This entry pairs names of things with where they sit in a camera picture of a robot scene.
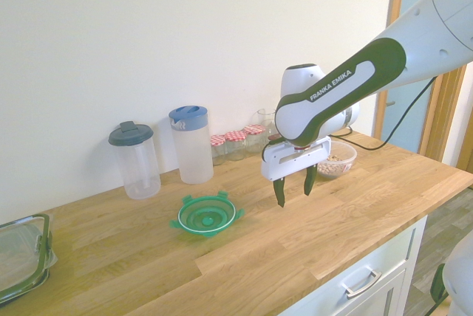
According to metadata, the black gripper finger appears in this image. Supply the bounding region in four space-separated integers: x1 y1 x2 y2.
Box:
272 177 287 209
303 163 318 197

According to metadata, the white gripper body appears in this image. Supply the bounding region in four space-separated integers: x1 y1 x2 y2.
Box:
261 136 333 183

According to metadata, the green round container lid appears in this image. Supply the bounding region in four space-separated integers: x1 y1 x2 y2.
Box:
169 190 246 238

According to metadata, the clear pitcher blue lid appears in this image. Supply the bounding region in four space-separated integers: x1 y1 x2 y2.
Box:
169 106 214 185

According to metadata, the clear pitcher grey lid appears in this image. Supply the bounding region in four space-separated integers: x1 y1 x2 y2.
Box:
108 120 162 200

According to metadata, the rectangular container green clip lid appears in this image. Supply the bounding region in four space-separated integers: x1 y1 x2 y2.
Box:
0 213 56 304

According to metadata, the clear bowl with cereal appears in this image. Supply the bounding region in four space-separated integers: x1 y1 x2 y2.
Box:
316 141 358 179

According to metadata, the clear drinking glass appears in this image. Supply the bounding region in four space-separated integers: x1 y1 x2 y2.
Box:
257 108 279 140

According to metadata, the white cabinet drawer front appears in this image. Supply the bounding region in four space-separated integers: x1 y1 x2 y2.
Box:
280 216 429 316

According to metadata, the wooden framed glass door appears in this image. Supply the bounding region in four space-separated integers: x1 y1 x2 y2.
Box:
372 0 473 174

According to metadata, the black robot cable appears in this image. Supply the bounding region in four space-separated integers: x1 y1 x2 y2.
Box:
334 74 439 151

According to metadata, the metal drawer handle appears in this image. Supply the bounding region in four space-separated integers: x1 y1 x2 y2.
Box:
341 269 383 300

